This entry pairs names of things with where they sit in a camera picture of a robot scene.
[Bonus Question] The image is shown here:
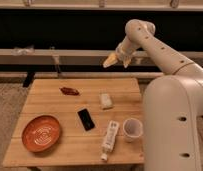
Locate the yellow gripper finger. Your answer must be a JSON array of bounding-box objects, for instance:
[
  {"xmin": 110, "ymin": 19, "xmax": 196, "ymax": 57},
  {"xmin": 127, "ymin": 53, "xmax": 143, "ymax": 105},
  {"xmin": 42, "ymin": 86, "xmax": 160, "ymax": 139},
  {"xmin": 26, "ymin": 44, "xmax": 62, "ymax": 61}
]
[
  {"xmin": 103, "ymin": 53, "xmax": 118, "ymax": 68},
  {"xmin": 123, "ymin": 58, "xmax": 131, "ymax": 68}
]

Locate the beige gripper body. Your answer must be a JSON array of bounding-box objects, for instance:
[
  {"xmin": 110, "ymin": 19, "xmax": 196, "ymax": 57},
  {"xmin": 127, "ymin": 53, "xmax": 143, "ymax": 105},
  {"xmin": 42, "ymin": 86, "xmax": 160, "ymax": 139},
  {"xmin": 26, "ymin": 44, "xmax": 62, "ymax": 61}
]
[{"xmin": 116, "ymin": 43, "xmax": 135, "ymax": 62}]

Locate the red chili pepper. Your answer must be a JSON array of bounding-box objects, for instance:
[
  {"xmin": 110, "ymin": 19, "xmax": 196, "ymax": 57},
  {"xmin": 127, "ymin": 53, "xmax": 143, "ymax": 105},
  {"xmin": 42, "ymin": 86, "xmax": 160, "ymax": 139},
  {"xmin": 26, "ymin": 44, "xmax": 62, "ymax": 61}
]
[{"xmin": 60, "ymin": 87, "xmax": 80, "ymax": 96}]

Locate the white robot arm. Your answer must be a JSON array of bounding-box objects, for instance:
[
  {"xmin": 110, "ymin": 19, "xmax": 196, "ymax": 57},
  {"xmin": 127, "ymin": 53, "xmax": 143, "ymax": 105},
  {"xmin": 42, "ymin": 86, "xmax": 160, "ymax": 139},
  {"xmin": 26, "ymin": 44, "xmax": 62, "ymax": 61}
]
[{"xmin": 103, "ymin": 19, "xmax": 203, "ymax": 171}]

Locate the white sponge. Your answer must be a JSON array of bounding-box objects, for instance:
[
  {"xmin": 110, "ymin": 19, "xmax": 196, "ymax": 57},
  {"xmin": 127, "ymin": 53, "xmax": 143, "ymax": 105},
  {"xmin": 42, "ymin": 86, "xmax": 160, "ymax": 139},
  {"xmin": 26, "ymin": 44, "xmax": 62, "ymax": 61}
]
[{"xmin": 100, "ymin": 93, "xmax": 113, "ymax": 110}]

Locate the black smartphone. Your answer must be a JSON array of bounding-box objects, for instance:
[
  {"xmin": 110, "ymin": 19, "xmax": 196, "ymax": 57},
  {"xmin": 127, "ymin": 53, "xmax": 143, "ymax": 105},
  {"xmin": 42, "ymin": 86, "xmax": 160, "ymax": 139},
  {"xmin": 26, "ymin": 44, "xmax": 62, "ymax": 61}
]
[{"xmin": 78, "ymin": 109, "xmax": 95, "ymax": 131}]

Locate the wooden table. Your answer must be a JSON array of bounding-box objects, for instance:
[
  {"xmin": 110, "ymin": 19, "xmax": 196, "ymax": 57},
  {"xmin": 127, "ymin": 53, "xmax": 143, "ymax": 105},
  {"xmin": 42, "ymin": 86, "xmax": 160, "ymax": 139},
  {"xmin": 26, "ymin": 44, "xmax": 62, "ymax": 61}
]
[{"xmin": 3, "ymin": 78, "xmax": 143, "ymax": 167}]

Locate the orange patterned plate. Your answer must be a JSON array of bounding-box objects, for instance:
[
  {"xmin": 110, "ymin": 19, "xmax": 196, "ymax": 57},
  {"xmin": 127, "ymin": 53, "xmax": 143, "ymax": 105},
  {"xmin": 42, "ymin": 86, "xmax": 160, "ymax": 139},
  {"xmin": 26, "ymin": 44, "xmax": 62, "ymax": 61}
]
[{"xmin": 21, "ymin": 115, "xmax": 61, "ymax": 153}]

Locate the black bracket foot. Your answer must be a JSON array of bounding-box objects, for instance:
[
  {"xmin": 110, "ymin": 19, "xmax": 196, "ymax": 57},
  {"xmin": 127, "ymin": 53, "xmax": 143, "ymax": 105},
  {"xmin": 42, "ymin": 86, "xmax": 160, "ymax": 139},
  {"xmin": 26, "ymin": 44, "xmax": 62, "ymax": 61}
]
[{"xmin": 23, "ymin": 72, "xmax": 35, "ymax": 87}]

